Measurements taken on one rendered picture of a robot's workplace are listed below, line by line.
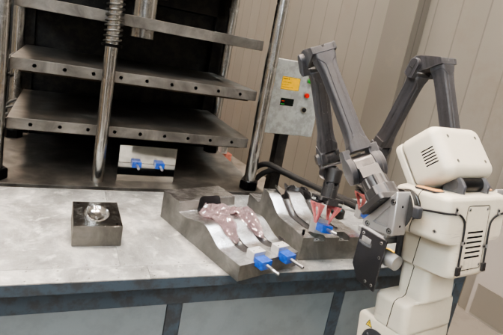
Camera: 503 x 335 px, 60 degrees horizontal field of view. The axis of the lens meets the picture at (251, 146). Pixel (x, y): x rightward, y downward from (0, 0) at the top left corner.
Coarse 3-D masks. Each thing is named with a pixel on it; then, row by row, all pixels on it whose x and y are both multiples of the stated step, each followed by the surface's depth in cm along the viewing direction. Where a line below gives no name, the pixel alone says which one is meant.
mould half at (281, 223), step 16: (272, 192) 181; (288, 192) 185; (256, 208) 190; (272, 208) 175; (304, 208) 180; (272, 224) 174; (288, 224) 163; (336, 224) 172; (288, 240) 162; (304, 240) 153; (336, 240) 159; (352, 240) 162; (304, 256) 155; (320, 256) 158; (336, 256) 161; (352, 256) 164
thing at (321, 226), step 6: (312, 216) 157; (312, 222) 156; (318, 222) 154; (324, 222) 156; (312, 228) 156; (318, 228) 153; (324, 228) 151; (330, 228) 152; (324, 234) 156; (336, 234) 147
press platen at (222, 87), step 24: (24, 48) 215; (48, 48) 240; (48, 72) 181; (72, 72) 184; (96, 72) 188; (120, 72) 192; (144, 72) 210; (168, 72) 233; (192, 72) 261; (240, 96) 216
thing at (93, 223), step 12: (84, 204) 151; (96, 204) 153; (108, 204) 154; (72, 216) 146; (84, 216) 142; (96, 216) 149; (108, 216) 147; (120, 216) 147; (72, 228) 139; (84, 228) 135; (96, 228) 137; (108, 228) 138; (120, 228) 140; (72, 240) 135; (84, 240) 136; (96, 240) 138; (108, 240) 139; (120, 240) 141
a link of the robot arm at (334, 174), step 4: (328, 168) 155; (332, 168) 153; (336, 168) 154; (328, 172) 154; (332, 172) 153; (336, 172) 153; (340, 172) 153; (328, 176) 154; (332, 176) 153; (336, 176) 153; (340, 176) 154; (328, 180) 153; (332, 180) 153; (336, 180) 153; (340, 180) 154; (328, 184) 154
